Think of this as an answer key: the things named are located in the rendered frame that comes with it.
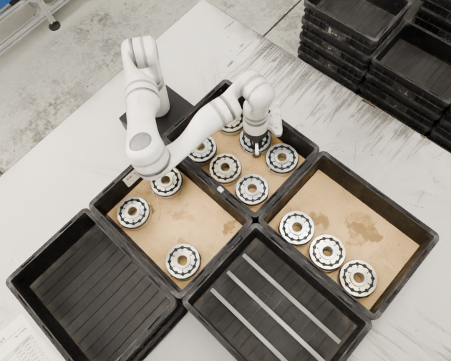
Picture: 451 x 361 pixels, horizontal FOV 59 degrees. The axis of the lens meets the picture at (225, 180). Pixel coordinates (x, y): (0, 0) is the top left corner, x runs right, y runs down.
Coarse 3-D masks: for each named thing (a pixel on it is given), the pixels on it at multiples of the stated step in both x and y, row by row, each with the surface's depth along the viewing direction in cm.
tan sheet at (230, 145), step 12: (216, 132) 136; (216, 144) 134; (228, 144) 134; (240, 156) 132; (252, 156) 131; (264, 156) 131; (300, 156) 130; (204, 168) 131; (228, 168) 130; (252, 168) 129; (264, 168) 129; (276, 180) 127; (252, 192) 126
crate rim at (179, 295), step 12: (132, 168) 122; (192, 168) 120; (204, 180) 120; (216, 192) 116; (240, 228) 112; (120, 240) 113; (132, 252) 111; (144, 264) 110; (156, 276) 108; (168, 288) 107
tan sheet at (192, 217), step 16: (144, 192) 129; (192, 192) 128; (112, 208) 128; (160, 208) 126; (176, 208) 126; (192, 208) 126; (208, 208) 125; (160, 224) 124; (176, 224) 124; (192, 224) 124; (208, 224) 123; (224, 224) 123; (240, 224) 123; (144, 240) 123; (160, 240) 122; (176, 240) 122; (192, 240) 122; (208, 240) 121; (224, 240) 121; (160, 256) 120; (208, 256) 119
